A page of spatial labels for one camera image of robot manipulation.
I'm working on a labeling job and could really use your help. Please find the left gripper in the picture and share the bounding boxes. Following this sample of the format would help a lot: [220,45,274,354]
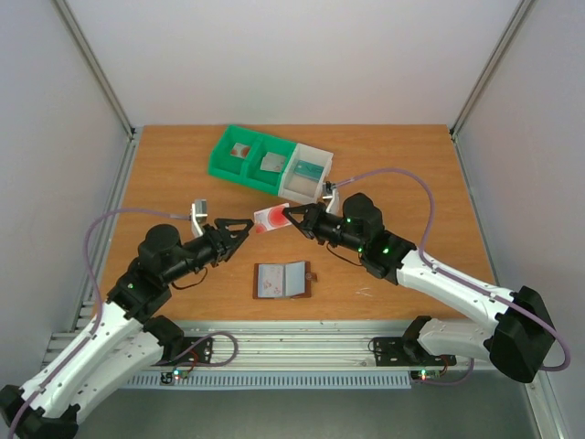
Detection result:
[165,219,256,284]

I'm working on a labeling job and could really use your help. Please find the brown leather card holder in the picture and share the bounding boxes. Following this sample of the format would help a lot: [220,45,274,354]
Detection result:
[252,261,318,300]

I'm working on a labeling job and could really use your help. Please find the white floral card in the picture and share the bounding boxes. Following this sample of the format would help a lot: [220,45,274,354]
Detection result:
[257,264,285,298]
[260,152,286,173]

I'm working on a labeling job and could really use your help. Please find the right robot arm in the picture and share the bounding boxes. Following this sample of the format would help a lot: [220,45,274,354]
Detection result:
[283,193,555,383]

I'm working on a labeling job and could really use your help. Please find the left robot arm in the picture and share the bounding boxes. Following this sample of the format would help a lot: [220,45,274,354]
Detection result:
[1,219,253,438]

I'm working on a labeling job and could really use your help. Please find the teal vip card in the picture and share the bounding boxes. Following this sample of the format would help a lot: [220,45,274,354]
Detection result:
[294,160,324,181]

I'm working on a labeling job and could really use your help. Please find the white vip card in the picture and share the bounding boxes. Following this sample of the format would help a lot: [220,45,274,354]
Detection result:
[261,156,285,173]

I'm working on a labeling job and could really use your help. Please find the red patterned card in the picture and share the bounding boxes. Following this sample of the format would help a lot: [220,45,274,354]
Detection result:
[230,143,250,159]

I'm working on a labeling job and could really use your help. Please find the white bin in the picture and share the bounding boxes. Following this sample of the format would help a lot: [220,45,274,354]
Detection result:
[278,143,334,204]

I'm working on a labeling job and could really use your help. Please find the middle green bin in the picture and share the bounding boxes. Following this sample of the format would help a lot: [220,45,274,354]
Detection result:
[243,134,296,195]

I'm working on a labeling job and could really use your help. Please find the green bin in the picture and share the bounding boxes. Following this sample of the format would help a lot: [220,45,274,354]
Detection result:
[207,125,261,184]
[243,134,296,195]

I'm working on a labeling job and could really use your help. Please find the left green bin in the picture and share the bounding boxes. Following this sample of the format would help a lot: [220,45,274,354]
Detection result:
[207,125,261,184]

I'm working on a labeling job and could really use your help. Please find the left controller board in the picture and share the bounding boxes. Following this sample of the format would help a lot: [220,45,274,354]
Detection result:
[159,369,189,386]

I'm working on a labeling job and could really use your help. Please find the controller board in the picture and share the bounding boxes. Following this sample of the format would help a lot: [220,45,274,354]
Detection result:
[159,369,189,386]
[410,369,446,382]

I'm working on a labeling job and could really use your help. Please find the right controller board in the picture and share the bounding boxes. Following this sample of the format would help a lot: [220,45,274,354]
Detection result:
[410,369,446,382]

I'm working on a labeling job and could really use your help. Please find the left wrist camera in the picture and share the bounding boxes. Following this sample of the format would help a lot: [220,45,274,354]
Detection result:
[189,198,207,238]

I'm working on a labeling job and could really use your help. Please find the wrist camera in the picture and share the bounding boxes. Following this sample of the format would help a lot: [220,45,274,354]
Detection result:
[189,198,207,238]
[322,181,340,215]

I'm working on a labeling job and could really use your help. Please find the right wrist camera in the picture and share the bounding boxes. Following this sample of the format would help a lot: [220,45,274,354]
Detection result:
[322,181,340,215]

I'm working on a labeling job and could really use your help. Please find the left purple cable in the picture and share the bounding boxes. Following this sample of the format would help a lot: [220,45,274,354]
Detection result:
[4,208,239,435]

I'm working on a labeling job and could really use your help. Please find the aluminium rail frame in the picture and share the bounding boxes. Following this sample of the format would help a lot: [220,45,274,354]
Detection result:
[40,319,545,370]

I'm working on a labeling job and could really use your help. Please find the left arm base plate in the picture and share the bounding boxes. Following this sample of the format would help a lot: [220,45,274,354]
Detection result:
[155,337,213,366]

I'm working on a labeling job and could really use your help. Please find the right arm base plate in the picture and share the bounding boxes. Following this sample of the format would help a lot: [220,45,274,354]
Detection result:
[367,337,457,367]

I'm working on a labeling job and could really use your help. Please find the grey slotted cable duct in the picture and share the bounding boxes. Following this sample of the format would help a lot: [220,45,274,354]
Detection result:
[122,370,411,391]

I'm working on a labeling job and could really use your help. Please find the left frame post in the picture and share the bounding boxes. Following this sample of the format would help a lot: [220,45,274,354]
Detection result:
[51,0,136,140]

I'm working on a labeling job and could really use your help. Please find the frame post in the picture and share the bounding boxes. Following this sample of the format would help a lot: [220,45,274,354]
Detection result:
[449,0,537,143]
[51,0,136,140]

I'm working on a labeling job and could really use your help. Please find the right frame post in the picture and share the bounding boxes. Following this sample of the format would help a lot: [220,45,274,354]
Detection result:
[449,0,537,143]

